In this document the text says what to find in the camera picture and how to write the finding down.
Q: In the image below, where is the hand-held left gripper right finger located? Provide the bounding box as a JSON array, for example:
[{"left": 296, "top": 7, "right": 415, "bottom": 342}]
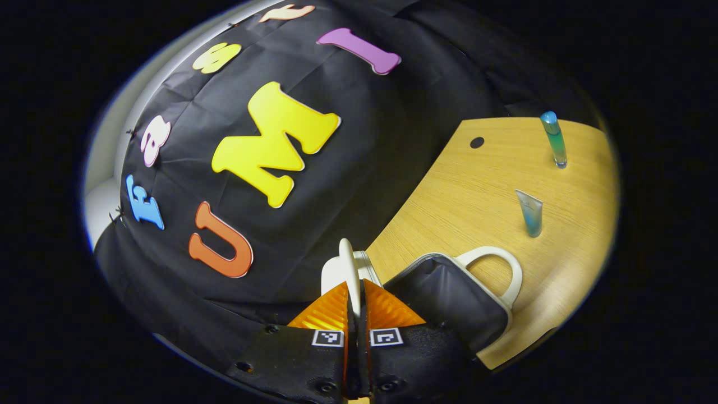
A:
[{"left": 358, "top": 279, "right": 478, "bottom": 404}]

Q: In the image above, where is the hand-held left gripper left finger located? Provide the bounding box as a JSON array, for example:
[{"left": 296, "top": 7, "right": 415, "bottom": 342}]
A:
[{"left": 227, "top": 281, "right": 360, "bottom": 404}]

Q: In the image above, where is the white suitcase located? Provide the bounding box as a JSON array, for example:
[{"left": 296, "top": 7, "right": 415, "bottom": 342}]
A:
[{"left": 321, "top": 238, "right": 524, "bottom": 355}]

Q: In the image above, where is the white blue squeeze tube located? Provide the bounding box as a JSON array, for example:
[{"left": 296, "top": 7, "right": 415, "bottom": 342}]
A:
[{"left": 515, "top": 189, "right": 544, "bottom": 238}]

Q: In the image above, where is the blue capped clear bottle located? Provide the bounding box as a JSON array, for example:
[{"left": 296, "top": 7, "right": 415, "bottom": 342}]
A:
[{"left": 540, "top": 111, "right": 568, "bottom": 169}]

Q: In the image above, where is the black backdrop cloth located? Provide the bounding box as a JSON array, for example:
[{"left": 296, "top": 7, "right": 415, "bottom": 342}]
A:
[{"left": 93, "top": 0, "right": 606, "bottom": 371}]

